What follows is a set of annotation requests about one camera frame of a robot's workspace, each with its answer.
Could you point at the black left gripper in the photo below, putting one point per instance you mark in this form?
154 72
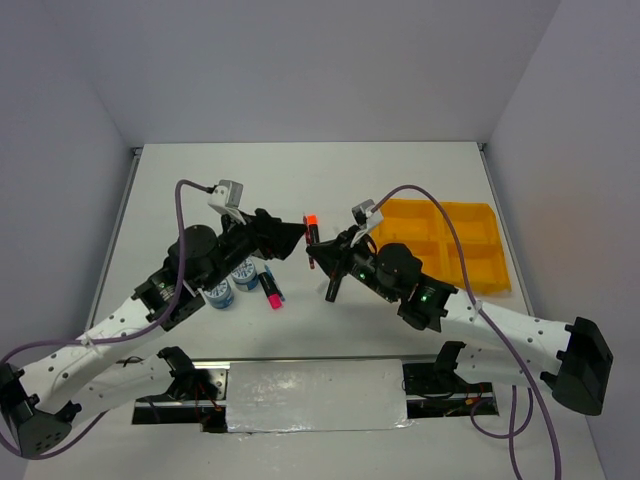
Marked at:
270 237

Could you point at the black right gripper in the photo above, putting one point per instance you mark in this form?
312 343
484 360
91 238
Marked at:
334 255

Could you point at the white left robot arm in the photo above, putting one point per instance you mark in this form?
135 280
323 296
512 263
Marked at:
43 401

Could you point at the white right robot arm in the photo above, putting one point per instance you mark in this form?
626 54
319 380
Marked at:
487 343

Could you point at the blue cap highlighter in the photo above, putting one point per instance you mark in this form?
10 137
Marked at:
333 287

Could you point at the orange cap highlighter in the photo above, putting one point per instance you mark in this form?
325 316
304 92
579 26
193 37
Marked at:
314 235

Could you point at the blue pen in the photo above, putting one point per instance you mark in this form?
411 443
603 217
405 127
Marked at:
271 275

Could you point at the pink cap highlighter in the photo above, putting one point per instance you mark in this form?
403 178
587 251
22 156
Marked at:
270 290

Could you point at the yellow compartment tray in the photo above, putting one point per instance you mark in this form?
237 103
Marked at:
437 238

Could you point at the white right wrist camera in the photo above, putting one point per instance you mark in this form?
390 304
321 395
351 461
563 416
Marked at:
367 217

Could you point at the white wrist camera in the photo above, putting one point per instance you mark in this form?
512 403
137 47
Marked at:
226 196
367 217

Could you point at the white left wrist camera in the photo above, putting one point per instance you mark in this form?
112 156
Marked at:
226 196

